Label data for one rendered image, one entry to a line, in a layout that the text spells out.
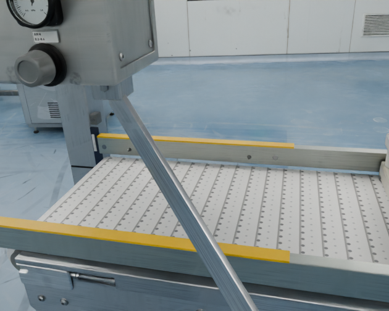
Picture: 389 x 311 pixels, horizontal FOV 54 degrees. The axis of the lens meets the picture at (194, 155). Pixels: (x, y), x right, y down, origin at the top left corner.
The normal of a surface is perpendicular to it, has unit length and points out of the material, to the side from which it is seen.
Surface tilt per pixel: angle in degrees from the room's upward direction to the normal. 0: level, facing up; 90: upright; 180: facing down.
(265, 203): 0
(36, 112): 90
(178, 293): 90
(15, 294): 0
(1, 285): 0
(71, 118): 90
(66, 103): 90
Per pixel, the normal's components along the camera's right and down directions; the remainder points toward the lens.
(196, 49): -0.11, 0.42
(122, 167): -0.04, -0.91
